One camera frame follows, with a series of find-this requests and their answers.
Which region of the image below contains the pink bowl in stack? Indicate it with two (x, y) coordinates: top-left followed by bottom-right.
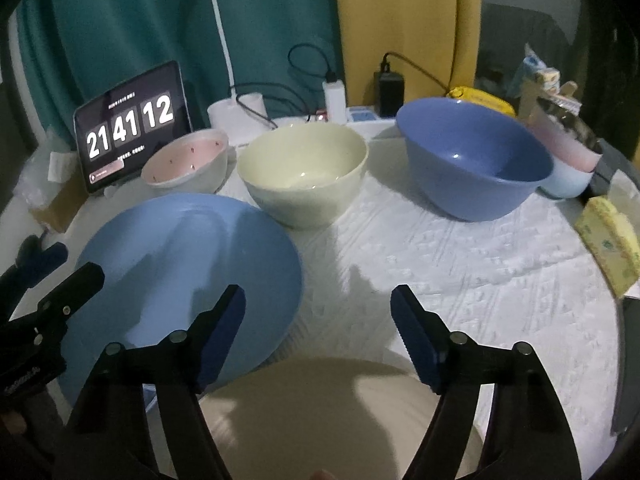
(526, 107), (602, 172)

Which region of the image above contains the black lamp cable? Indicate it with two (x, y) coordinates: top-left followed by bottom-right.
(230, 81), (314, 130)

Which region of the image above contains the teal curtain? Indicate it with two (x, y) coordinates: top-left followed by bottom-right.
(11, 0), (344, 141)

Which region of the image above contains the yellow curtain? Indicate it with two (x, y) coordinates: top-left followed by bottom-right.
(336, 0), (482, 105)

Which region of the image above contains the black cable of white charger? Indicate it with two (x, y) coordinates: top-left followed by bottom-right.
(286, 42), (338, 83)

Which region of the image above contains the large blue bowl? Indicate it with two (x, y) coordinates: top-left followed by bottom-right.
(396, 98), (553, 222)

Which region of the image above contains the white power strip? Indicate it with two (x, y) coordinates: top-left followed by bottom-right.
(271, 106), (401, 142)

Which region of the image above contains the clear plastic bag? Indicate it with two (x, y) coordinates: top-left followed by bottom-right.
(13, 128), (78, 209)

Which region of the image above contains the tablet showing clock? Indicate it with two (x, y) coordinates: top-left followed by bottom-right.
(73, 61), (192, 195)

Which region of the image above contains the pink strawberry bowl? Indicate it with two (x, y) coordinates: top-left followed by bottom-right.
(141, 129), (229, 194)

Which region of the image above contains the white patterned table cloth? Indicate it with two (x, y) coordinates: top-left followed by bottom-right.
(0, 129), (624, 480)

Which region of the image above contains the cream plate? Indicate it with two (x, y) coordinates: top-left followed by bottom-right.
(198, 355), (485, 480)

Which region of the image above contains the yellow tissue pack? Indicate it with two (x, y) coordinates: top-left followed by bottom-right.
(574, 196), (639, 298)

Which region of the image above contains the blue plate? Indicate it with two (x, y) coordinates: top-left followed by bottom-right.
(58, 193), (304, 403)

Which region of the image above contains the yellow wipes pack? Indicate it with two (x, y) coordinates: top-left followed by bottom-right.
(447, 86), (516, 118)

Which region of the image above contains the cream bowl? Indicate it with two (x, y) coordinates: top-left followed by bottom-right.
(236, 122), (369, 229)

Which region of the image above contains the white desk lamp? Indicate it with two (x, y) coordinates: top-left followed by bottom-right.
(146, 0), (276, 148)

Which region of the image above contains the black charger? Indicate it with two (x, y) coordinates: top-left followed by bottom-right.
(374, 72), (405, 118)

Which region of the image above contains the white charger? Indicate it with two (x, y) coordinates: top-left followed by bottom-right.
(322, 79), (347, 125)

